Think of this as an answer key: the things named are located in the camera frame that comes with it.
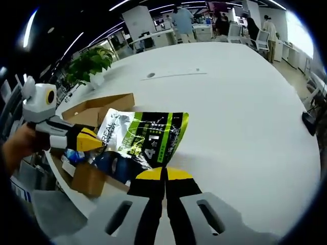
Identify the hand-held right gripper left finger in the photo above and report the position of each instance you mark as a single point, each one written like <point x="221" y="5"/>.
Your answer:
<point x="150" y="189"/>

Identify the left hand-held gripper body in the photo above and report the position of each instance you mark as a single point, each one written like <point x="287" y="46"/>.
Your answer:
<point x="38" y="104"/>

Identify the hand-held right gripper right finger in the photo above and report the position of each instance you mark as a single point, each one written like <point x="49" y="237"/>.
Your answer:
<point x="181" y="189"/>

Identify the brown cardboard shoe box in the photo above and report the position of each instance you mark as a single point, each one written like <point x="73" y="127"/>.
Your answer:
<point x="88" y="181"/>

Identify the green black soft pouch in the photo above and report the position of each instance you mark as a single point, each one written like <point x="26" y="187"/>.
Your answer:
<point x="148" y="132"/>

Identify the dark blue soft item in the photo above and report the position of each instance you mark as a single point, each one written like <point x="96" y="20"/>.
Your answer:
<point x="120" y="166"/>

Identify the person's left hand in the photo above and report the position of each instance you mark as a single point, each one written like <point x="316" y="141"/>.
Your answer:
<point x="29" y="141"/>

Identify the green potted plant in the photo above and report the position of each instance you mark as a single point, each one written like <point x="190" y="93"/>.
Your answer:
<point x="89" y="61"/>

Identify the white office desk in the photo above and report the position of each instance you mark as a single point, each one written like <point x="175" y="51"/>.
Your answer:
<point x="155" y="38"/>

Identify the small black object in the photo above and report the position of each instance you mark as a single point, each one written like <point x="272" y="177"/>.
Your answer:
<point x="309" y="122"/>

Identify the white office chair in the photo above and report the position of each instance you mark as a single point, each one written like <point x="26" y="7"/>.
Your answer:
<point x="263" y="40"/>
<point x="234" y="33"/>

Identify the blue white wall poster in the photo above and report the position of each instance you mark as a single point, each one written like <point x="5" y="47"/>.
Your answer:
<point x="20" y="191"/>

